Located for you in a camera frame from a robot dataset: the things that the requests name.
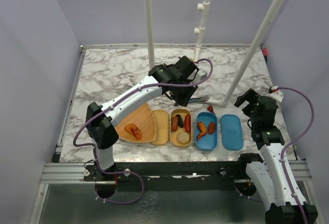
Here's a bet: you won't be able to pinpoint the black sea cucumber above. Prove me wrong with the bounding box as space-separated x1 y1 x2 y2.
176 115 184 128

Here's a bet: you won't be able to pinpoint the metal food tongs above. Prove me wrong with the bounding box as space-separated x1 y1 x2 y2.
188 69 210 103

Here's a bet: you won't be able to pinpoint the white PVC pipe frame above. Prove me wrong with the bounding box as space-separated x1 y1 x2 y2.
140 0 299 108

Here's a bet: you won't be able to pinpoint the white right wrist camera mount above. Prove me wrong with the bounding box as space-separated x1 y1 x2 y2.
268 86 283 104

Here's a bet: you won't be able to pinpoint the white steamed bun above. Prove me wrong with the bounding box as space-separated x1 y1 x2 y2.
176 132 190 144

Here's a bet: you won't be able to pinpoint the orange chicken wing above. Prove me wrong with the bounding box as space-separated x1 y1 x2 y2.
197 121 208 141

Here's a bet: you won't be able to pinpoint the aluminium table frame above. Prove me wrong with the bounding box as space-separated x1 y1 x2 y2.
29 44 319 223

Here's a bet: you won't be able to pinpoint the brown sausage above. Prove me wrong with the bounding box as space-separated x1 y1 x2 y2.
171 116 179 132

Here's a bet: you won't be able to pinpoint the blue lunch box lid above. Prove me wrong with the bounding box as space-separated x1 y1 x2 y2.
220 114 244 151

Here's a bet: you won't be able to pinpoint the orange fried chicken piece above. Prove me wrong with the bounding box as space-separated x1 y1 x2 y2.
124 123 142 140

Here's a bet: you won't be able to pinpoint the beige lunch box lid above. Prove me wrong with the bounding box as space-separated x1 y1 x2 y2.
151 110 169 146

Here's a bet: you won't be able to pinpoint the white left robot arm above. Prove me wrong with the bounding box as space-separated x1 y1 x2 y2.
86 56 207 180

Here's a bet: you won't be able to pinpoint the woven bamboo basket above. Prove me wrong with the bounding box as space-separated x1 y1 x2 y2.
115 103 157 143

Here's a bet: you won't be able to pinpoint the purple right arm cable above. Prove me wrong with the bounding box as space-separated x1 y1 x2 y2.
235 87 316 224

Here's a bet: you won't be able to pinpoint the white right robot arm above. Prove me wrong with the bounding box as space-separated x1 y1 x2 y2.
234 88 318 223

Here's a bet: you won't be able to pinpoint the beige lunch box base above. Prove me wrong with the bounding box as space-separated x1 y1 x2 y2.
169 108 192 147

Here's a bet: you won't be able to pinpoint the brown fried patty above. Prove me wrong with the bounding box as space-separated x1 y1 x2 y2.
208 122 216 135

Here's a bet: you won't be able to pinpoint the red clamp at table corner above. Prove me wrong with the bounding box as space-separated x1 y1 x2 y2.
262 48 267 61

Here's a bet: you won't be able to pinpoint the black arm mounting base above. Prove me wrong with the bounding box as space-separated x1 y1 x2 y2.
83 153 263 196

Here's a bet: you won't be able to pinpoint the blue lunch box base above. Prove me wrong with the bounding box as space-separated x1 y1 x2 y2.
195 112 217 151

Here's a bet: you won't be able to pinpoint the red sausage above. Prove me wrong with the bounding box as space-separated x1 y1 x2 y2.
184 114 191 133

